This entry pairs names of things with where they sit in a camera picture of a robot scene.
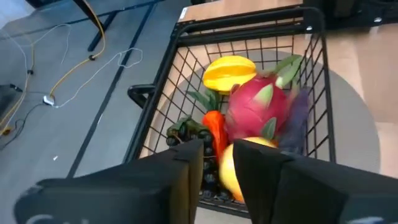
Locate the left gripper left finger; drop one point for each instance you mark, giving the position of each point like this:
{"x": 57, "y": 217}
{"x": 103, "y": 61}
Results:
{"x": 124, "y": 193}

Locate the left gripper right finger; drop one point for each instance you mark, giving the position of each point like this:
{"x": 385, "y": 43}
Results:
{"x": 311, "y": 193}

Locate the purple eggplant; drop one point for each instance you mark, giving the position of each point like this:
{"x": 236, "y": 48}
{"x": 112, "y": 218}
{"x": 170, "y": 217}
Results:
{"x": 295, "y": 124}

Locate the yellow toy pear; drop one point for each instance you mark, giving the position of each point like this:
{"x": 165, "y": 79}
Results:
{"x": 228, "y": 174}

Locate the dark toy grape bunch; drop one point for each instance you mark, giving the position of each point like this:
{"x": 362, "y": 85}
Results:
{"x": 208, "y": 179}

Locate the pink toy dragon fruit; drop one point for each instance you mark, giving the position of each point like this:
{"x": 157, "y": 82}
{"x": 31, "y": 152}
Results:
{"x": 255, "y": 109}

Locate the orange toy carrot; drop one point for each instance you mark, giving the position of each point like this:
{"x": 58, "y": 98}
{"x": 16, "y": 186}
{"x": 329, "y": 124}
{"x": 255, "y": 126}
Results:
{"x": 216, "y": 127}

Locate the yellow toy starfruit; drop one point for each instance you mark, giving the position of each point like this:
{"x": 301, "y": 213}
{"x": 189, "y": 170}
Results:
{"x": 228, "y": 73}

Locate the round grey placemat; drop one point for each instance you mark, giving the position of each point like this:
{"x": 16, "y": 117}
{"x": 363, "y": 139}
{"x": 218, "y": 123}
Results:
{"x": 351, "y": 124}

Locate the black desk leg frame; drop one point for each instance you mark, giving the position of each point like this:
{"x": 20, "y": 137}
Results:
{"x": 93, "y": 45}

